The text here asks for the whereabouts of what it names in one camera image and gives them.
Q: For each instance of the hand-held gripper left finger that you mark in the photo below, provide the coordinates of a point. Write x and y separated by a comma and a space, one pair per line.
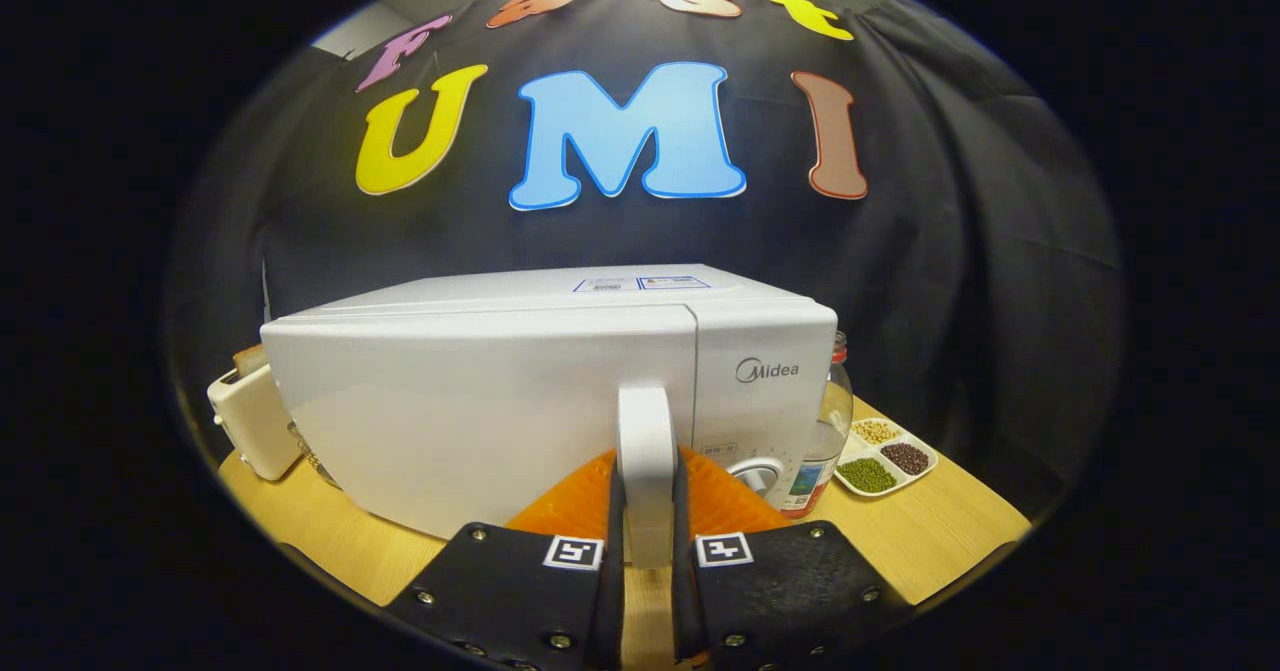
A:
610, 611

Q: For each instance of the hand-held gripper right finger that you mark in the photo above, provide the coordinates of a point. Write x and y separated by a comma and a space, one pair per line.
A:
683, 601

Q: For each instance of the white microwave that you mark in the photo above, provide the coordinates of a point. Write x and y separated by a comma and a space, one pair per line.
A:
450, 401

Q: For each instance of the pile of green beans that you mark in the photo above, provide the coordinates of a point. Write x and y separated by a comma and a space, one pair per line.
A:
867, 475

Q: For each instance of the white divided dish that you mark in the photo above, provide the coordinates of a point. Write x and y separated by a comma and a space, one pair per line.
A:
850, 448

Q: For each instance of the clear bottle with red cap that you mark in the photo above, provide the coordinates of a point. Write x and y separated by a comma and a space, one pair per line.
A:
835, 421

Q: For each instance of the pile of yellow beans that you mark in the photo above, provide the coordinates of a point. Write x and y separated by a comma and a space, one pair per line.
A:
877, 431

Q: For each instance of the pile of dark beans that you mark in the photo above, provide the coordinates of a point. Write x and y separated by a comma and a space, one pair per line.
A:
907, 458

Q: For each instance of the white toaster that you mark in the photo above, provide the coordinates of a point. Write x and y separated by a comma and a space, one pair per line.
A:
250, 431

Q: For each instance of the toast slice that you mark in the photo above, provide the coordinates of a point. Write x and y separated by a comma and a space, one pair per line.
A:
250, 359

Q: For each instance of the black backdrop cloth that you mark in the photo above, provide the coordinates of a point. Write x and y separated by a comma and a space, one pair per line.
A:
950, 251

